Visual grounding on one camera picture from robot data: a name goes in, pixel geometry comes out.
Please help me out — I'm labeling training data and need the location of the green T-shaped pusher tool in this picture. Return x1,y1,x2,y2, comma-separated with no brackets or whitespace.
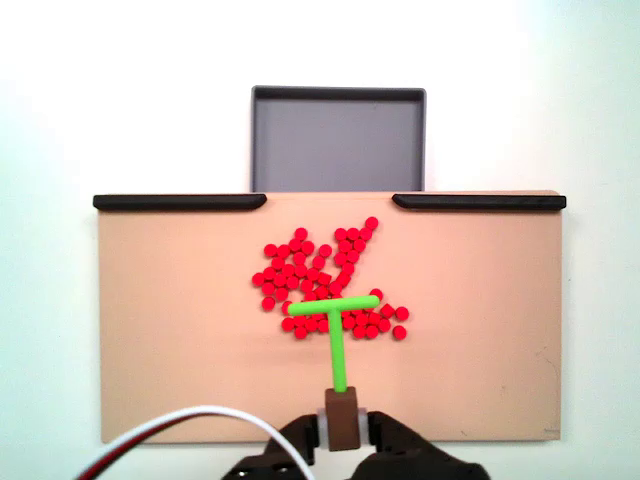
288,294,381,453

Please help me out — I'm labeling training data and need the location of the grey container tray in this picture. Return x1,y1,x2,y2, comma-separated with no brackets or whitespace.
250,85,428,194

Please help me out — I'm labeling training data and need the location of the peach flat board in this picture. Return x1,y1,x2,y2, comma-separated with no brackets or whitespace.
97,189,565,445

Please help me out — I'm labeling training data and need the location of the red white black servo cable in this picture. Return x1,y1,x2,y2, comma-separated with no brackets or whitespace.
73,405,314,480

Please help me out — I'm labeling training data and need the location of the black edge rail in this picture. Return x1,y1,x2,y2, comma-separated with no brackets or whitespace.
391,193,568,212
92,193,268,211

